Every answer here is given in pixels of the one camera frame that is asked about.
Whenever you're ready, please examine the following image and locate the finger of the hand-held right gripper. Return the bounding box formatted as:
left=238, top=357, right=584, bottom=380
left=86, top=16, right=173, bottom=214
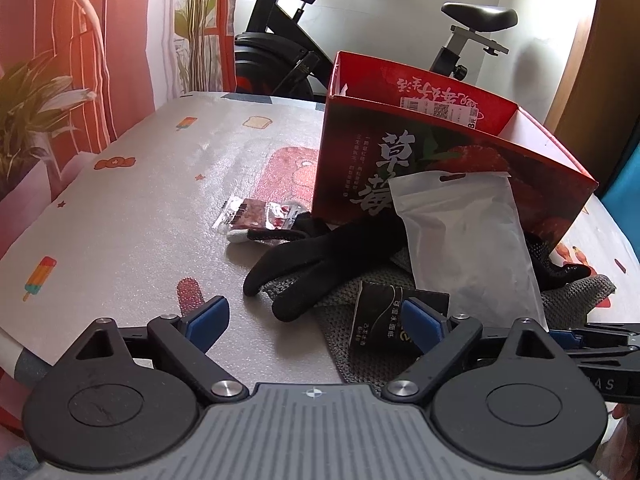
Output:
left=549, top=329, right=640, bottom=358
left=586, top=323, right=640, bottom=343

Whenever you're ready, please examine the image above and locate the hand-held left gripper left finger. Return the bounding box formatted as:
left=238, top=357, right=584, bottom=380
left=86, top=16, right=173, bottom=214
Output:
left=75, top=296, right=250, bottom=403

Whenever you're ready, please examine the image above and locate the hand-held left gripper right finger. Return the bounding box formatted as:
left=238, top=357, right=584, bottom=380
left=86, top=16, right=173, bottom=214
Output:
left=382, top=297, right=551, bottom=403

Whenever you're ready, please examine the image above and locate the grey knitted cloth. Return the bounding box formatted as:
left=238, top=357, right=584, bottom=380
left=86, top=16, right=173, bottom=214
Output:
left=262, top=247, right=617, bottom=383

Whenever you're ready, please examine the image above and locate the black tissue packet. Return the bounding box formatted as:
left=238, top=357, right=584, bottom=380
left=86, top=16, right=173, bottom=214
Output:
left=350, top=280, right=451, bottom=366

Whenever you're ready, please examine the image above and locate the black glove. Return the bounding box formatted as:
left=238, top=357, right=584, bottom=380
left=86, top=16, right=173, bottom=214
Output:
left=524, top=232, right=593, bottom=292
left=243, top=212, right=416, bottom=323

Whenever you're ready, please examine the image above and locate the white plastic pouch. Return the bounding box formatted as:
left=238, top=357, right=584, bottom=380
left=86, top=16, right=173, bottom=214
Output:
left=387, top=171, right=548, bottom=331

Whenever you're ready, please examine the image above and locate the clear red snack packet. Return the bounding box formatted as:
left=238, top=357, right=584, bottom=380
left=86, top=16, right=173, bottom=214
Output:
left=212, top=198, right=307, bottom=235

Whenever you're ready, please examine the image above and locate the red printed cardboard box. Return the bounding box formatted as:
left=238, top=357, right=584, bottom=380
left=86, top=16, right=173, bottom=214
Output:
left=311, top=51, right=599, bottom=253

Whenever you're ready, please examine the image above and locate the blue cloth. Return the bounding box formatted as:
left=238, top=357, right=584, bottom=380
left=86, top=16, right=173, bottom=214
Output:
left=599, top=147, right=640, bottom=243

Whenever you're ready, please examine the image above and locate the brown wooden board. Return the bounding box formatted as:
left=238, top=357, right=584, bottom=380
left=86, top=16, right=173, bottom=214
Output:
left=544, top=12, right=610, bottom=133

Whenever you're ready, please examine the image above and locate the black exercise bike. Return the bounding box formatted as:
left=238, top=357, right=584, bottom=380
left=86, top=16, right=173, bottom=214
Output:
left=234, top=0, right=519, bottom=104

